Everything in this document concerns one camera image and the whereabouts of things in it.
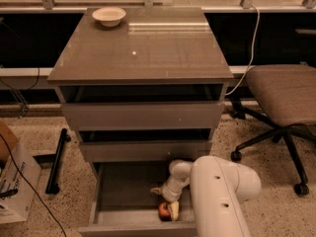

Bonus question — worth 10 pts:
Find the white bowl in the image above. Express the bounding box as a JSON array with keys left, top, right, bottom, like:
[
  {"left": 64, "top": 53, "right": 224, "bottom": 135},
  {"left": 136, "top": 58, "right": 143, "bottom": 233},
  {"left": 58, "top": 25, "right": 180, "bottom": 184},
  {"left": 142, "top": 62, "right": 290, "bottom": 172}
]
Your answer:
[{"left": 92, "top": 7, "right": 126, "bottom": 27}]

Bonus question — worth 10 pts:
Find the grey bottom drawer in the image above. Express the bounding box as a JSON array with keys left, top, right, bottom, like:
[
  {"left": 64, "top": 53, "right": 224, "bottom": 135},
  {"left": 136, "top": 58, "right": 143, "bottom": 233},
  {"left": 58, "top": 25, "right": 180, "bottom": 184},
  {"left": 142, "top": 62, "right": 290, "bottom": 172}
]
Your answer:
[{"left": 79, "top": 161, "right": 198, "bottom": 237}]

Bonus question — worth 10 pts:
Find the red apple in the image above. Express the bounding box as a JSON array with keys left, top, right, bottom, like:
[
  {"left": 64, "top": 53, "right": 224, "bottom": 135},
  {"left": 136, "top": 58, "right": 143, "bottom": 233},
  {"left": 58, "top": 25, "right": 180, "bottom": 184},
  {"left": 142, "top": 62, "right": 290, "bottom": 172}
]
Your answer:
[{"left": 158, "top": 201, "right": 171, "bottom": 221}]

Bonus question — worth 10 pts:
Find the grey drawer cabinet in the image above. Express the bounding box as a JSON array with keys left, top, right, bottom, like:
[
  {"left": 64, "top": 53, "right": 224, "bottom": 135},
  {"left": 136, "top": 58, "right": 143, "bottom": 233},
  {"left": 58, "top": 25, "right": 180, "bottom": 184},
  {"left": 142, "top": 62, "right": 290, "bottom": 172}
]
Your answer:
[{"left": 47, "top": 6, "right": 234, "bottom": 183}]

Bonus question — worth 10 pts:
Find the brown cardboard box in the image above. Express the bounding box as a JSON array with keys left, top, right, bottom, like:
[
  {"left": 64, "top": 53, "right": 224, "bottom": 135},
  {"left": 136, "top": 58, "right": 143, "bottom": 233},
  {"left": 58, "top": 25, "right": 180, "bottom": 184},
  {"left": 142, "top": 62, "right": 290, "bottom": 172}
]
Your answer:
[{"left": 0, "top": 120, "right": 19, "bottom": 163}]

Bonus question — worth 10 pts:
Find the black metal bar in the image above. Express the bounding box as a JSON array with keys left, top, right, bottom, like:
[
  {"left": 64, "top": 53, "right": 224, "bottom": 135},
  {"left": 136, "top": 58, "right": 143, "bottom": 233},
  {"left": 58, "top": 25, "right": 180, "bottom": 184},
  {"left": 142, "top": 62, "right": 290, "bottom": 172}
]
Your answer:
[{"left": 45, "top": 128, "right": 71, "bottom": 195}]

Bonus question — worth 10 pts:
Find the grey middle drawer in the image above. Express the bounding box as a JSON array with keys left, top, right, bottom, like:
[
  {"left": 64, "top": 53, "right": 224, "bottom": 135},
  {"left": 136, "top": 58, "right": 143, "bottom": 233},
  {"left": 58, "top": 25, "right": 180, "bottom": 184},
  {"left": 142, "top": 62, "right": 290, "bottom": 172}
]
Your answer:
[{"left": 80, "top": 128, "right": 212, "bottom": 162}]

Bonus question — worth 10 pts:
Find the grey top drawer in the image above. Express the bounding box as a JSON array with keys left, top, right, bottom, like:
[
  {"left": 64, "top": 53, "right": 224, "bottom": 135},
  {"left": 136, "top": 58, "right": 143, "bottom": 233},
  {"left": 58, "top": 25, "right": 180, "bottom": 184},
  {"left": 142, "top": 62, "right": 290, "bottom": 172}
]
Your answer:
[{"left": 58, "top": 84, "right": 224, "bottom": 130}]

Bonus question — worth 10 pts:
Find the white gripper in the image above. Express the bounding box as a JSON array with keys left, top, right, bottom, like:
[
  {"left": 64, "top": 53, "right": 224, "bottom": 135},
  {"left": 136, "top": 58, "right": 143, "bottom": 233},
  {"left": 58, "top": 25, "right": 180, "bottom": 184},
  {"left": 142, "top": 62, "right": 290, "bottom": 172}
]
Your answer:
[{"left": 150, "top": 176, "right": 190, "bottom": 221}]

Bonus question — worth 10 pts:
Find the black floor cable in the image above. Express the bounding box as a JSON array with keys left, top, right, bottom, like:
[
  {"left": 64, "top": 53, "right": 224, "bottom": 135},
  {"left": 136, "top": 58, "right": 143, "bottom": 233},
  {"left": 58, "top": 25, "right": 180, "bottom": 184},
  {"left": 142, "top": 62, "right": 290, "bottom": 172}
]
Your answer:
[{"left": 0, "top": 133, "right": 68, "bottom": 237}]

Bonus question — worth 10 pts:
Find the grey drawer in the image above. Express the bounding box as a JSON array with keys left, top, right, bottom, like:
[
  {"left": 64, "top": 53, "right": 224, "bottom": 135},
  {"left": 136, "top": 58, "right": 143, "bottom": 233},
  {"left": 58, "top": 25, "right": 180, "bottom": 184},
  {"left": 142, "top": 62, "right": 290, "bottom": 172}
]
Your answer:
[
  {"left": 80, "top": 128, "right": 212, "bottom": 162},
  {"left": 79, "top": 161, "right": 198, "bottom": 237},
  {"left": 58, "top": 84, "right": 224, "bottom": 130}
]

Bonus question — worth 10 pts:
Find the white cardboard box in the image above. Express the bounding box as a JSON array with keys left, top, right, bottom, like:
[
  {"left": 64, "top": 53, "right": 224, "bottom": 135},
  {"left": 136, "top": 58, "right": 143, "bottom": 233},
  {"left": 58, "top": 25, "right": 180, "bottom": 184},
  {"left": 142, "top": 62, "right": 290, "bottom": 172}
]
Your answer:
[{"left": 0, "top": 141, "right": 41, "bottom": 224}]

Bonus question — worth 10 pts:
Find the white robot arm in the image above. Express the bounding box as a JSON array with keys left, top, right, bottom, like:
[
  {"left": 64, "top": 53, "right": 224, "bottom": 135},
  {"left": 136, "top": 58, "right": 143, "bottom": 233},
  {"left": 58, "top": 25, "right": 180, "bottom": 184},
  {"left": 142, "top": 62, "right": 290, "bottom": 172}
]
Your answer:
[{"left": 151, "top": 156, "right": 261, "bottom": 237}]

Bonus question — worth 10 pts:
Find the white cable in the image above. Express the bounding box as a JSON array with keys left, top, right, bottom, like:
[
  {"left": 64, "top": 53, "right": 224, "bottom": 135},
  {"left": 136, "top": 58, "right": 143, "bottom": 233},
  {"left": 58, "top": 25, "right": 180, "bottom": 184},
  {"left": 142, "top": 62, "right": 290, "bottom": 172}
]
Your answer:
[{"left": 224, "top": 4, "right": 261, "bottom": 97}]

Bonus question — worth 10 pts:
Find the grey office chair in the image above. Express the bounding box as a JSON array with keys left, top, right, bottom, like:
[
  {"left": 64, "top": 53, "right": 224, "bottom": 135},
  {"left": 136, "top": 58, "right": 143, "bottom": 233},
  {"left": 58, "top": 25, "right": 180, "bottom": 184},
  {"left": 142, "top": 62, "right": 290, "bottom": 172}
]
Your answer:
[{"left": 228, "top": 64, "right": 316, "bottom": 196}]

